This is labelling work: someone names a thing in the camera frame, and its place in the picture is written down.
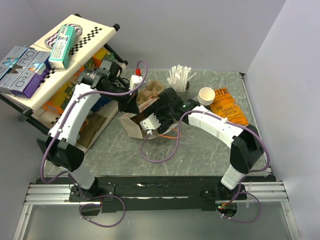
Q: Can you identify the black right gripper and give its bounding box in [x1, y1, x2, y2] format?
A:
[144, 99, 174, 135]

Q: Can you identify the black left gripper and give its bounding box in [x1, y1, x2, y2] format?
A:
[103, 82, 141, 115]

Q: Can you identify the brown paper takeout bag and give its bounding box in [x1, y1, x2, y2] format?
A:
[117, 96, 181, 141]

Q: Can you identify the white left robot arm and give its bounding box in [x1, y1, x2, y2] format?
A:
[37, 60, 147, 201]

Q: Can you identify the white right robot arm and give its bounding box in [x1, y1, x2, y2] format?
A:
[140, 87, 269, 199]

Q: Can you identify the grey straw holder cup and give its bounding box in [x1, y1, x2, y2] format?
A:
[176, 81, 190, 101]

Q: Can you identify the brown cardboard cup carrier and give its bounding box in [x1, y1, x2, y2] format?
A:
[136, 80, 165, 105]

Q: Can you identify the white wrapped straws bundle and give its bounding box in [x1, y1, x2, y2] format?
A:
[167, 64, 196, 92]

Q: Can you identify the stack of paper cups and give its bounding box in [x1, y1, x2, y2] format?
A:
[197, 87, 216, 106]

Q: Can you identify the orange potato chips bag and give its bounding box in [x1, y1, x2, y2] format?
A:
[210, 87, 249, 126]

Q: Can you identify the orange green box upper right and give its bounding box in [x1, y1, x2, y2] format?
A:
[92, 48, 116, 68]

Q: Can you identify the orange green box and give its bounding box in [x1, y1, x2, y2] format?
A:
[92, 48, 116, 68]
[42, 81, 75, 114]

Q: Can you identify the cream tiered display shelf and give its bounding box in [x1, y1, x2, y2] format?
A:
[0, 14, 130, 158]

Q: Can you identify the orange green box lower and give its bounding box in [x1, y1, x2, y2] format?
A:
[42, 81, 75, 114]

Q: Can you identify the teal product box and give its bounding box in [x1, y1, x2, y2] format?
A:
[48, 25, 76, 70]

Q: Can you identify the purple wavy pouch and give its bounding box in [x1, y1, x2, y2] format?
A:
[44, 23, 83, 49]

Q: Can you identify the purple R+O box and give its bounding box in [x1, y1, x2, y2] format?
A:
[9, 51, 51, 99]

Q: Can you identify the silver R+O box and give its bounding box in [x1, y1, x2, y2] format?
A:
[0, 46, 28, 94]

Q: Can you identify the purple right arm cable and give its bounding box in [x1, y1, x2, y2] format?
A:
[139, 111, 270, 223]

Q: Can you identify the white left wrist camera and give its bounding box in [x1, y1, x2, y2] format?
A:
[129, 68, 143, 91]

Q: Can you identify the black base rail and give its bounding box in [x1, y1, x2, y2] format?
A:
[68, 174, 276, 214]

